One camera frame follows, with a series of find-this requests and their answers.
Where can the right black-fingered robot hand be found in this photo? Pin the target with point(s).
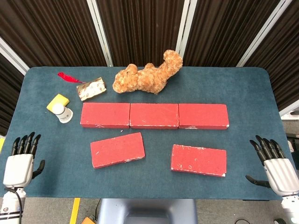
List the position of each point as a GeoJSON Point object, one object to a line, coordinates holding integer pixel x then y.
{"type": "Point", "coordinates": [282, 175]}

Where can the left black-fingered robot hand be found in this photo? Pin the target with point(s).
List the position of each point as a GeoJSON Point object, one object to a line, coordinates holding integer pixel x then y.
{"type": "Point", "coordinates": [17, 168]}

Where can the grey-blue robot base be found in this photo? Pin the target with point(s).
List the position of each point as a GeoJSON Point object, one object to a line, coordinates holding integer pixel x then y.
{"type": "Point", "coordinates": [144, 210]}

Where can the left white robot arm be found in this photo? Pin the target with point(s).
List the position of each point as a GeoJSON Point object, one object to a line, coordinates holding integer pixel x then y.
{"type": "Point", "coordinates": [9, 203]}

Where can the white plastic bottle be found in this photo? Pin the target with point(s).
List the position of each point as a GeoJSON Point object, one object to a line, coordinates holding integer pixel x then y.
{"type": "Point", "coordinates": [64, 114]}

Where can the dark brown ribbed panel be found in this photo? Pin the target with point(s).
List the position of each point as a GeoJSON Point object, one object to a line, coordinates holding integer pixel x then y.
{"type": "Point", "coordinates": [140, 28]}
{"type": "Point", "coordinates": [280, 58]}
{"type": "Point", "coordinates": [46, 30]}
{"type": "Point", "coordinates": [222, 28]}
{"type": "Point", "coordinates": [7, 93]}

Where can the yellow sponge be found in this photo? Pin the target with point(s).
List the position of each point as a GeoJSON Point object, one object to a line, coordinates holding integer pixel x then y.
{"type": "Point", "coordinates": [59, 99]}

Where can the orange floor object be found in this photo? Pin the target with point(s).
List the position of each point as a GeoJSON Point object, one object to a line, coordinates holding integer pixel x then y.
{"type": "Point", "coordinates": [88, 221]}

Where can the red tassel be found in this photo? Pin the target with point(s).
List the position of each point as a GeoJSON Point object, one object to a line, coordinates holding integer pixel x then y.
{"type": "Point", "coordinates": [67, 78]}

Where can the gold patterned gift box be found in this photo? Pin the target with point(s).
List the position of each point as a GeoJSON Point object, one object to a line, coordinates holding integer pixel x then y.
{"type": "Point", "coordinates": [92, 89]}

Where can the blue felt table cover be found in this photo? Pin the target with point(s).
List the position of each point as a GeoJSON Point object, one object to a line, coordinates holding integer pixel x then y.
{"type": "Point", "coordinates": [149, 186]}

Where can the brown teddy bear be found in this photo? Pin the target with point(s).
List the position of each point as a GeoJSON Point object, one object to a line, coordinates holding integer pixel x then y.
{"type": "Point", "coordinates": [144, 79]}

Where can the white partition post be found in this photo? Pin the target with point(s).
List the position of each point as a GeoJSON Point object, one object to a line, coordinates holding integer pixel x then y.
{"type": "Point", "coordinates": [185, 28]}
{"type": "Point", "coordinates": [14, 58]}
{"type": "Point", "coordinates": [289, 110]}
{"type": "Point", "coordinates": [100, 35]}
{"type": "Point", "coordinates": [261, 35]}

